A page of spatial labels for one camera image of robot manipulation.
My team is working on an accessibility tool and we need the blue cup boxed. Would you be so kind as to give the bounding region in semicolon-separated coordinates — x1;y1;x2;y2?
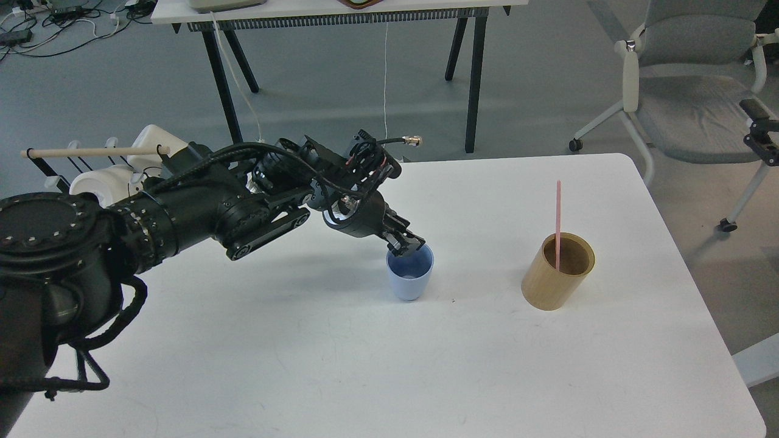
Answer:
386;244;435;301

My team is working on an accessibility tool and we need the floor cables pile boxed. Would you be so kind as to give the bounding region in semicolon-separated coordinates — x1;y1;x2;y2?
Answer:
0;0;156;58

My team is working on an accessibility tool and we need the black wire dish rack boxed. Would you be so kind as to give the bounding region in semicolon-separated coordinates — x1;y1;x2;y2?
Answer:
21;142;172;192

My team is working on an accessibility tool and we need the white hanging cable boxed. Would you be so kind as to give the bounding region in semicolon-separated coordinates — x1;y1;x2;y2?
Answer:
382;21;390;144

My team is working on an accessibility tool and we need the wooden cylindrical holder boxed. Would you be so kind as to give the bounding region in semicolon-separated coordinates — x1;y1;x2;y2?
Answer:
521;232;595;311

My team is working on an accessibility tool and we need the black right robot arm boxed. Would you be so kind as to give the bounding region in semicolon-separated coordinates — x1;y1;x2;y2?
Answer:
739;99;778;167

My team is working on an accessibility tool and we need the background white desk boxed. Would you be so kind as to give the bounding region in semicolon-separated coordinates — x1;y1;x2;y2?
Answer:
151;1;521;153

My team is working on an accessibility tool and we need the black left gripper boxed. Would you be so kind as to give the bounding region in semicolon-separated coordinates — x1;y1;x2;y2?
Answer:
323;192;425;255

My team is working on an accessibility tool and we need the wooden dowel rod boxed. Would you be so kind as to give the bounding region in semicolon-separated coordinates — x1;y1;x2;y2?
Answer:
20;145;172;159

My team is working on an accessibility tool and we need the grey office chair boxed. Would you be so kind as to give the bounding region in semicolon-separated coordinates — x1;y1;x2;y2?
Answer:
568;1;777;232

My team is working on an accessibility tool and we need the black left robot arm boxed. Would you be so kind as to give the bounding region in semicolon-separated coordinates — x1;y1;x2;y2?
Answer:
1;131;425;436

